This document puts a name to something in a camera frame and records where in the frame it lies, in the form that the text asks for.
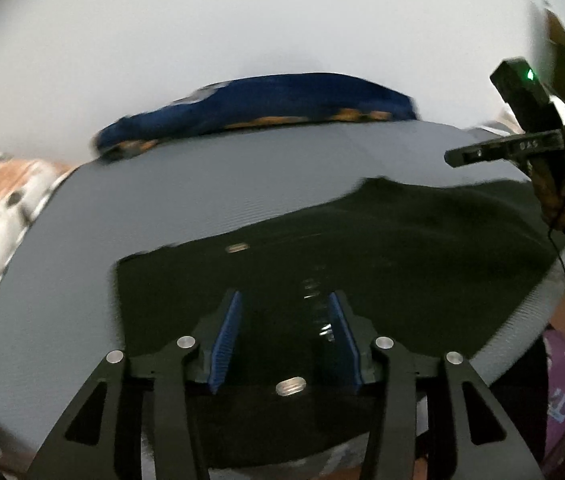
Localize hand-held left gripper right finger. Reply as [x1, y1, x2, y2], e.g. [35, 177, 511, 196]
[327, 290, 546, 480]

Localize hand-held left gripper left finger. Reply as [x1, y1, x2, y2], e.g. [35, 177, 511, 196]
[26, 289, 243, 480]

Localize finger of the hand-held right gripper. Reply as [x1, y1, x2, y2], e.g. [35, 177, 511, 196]
[444, 137, 512, 168]

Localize black pants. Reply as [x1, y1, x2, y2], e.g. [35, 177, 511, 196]
[112, 176, 565, 471]

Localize grey textured mat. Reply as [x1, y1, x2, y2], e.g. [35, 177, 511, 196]
[0, 121, 565, 461]

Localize blue floral blanket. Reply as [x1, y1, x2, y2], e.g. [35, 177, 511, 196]
[93, 74, 422, 161]

